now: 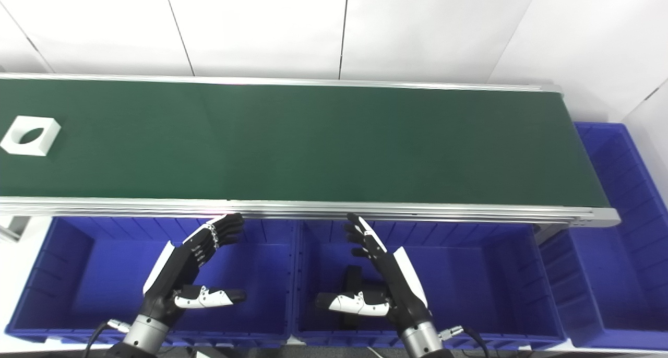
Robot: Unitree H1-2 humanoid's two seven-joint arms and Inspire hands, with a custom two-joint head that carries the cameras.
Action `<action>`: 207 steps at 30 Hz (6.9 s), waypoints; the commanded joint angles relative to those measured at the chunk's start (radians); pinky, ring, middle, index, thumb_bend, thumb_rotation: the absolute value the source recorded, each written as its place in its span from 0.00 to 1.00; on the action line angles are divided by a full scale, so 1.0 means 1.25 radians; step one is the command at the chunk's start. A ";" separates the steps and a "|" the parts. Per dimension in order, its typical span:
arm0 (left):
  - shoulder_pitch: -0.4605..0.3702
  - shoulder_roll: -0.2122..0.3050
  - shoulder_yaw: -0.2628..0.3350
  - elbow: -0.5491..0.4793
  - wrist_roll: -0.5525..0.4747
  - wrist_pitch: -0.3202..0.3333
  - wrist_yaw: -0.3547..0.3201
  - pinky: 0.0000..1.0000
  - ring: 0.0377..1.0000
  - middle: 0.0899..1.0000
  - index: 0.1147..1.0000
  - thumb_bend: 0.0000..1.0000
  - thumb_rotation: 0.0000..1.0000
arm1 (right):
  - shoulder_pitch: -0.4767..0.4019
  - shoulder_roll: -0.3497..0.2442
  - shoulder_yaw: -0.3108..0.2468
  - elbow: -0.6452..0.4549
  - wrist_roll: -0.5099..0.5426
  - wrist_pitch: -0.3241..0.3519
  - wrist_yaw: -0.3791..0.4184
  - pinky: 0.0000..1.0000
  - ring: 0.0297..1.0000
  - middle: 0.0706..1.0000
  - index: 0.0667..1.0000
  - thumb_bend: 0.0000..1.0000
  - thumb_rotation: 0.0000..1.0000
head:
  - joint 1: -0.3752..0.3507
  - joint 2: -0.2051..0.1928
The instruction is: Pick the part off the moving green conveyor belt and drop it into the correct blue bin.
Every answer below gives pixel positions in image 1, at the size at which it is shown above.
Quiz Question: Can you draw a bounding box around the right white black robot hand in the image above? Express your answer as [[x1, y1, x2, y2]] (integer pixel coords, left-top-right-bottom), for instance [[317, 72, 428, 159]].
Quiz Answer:
[[315, 214, 434, 337]]

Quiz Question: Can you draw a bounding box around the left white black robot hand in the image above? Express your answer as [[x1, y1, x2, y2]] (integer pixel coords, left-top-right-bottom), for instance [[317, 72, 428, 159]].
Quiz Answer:
[[141, 213, 247, 326]]

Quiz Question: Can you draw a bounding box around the white square part with hole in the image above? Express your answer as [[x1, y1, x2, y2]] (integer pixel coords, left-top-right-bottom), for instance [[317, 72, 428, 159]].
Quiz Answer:
[[0, 116, 62, 157]]

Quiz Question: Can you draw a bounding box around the black part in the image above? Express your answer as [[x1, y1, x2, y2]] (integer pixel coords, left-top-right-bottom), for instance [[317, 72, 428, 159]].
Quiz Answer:
[[339, 265, 388, 330]]

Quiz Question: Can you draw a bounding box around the blue plastic bin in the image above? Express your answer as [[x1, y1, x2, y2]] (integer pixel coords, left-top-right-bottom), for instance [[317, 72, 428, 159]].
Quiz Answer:
[[5, 216, 298, 347], [538, 122, 668, 351], [292, 220, 567, 351]]

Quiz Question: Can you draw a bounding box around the aluminium conveyor leg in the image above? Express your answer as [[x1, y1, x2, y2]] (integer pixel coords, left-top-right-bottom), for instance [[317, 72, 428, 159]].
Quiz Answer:
[[0, 216, 31, 242]]

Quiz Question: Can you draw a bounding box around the green conveyor belt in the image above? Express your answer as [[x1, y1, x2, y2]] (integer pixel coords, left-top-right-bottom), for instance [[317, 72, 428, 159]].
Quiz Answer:
[[0, 73, 622, 229]]

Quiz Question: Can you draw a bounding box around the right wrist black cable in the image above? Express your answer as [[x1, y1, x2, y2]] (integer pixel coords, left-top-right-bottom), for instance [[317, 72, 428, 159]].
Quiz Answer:
[[438, 324, 491, 358]]

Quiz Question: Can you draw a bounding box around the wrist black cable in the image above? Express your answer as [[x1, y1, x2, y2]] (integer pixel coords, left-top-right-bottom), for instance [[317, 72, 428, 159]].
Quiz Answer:
[[438, 324, 491, 358], [83, 319, 131, 358]]

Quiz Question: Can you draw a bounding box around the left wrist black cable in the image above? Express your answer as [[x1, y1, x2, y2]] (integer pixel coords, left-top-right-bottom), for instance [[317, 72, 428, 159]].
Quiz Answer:
[[83, 319, 131, 358]]

